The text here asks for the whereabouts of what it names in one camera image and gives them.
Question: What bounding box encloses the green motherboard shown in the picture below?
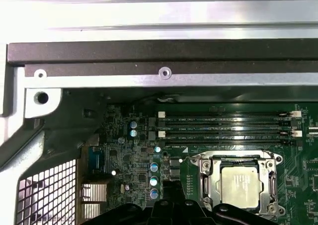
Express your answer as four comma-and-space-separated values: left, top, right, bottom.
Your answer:
78, 102, 318, 225

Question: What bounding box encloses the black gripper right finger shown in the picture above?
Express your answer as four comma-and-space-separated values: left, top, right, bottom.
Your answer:
173, 181, 281, 225

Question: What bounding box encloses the silver rear port housing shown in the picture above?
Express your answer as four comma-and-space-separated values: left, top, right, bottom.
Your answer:
79, 182, 108, 222

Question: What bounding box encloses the CPU socket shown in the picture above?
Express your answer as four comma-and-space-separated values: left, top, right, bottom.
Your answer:
190, 149, 285, 220

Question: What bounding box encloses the metal socket cover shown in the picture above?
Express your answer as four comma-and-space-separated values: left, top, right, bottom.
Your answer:
198, 155, 278, 215

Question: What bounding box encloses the black open PC case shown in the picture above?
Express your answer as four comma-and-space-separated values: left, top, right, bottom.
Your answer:
0, 38, 318, 225

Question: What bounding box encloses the silver CPU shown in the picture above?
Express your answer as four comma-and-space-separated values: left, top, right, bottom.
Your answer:
215, 165, 264, 209

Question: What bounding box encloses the RAM slot with black clips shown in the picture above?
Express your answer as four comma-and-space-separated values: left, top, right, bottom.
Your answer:
158, 138, 299, 148
158, 120, 299, 129

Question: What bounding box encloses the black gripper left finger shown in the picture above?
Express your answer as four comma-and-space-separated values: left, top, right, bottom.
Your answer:
84, 181, 175, 225

